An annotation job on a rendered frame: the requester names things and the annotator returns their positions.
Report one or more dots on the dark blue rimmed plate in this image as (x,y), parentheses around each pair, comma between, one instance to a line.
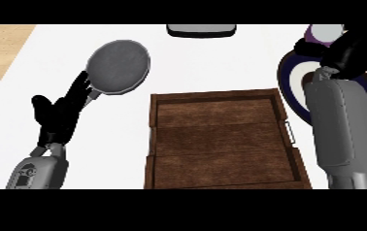
(293,79)

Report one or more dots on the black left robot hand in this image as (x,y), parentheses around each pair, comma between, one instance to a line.
(59,115)

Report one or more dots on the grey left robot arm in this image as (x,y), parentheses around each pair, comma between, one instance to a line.
(38,171)

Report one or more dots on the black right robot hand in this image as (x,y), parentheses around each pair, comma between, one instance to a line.
(345,57)

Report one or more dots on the dark grey appliance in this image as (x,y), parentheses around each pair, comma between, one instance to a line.
(201,30)

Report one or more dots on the purple can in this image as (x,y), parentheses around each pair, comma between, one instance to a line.
(324,34)

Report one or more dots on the grey frying pan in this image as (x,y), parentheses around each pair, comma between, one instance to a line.
(117,67)

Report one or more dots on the brown wooden tray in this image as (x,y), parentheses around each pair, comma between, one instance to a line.
(223,141)

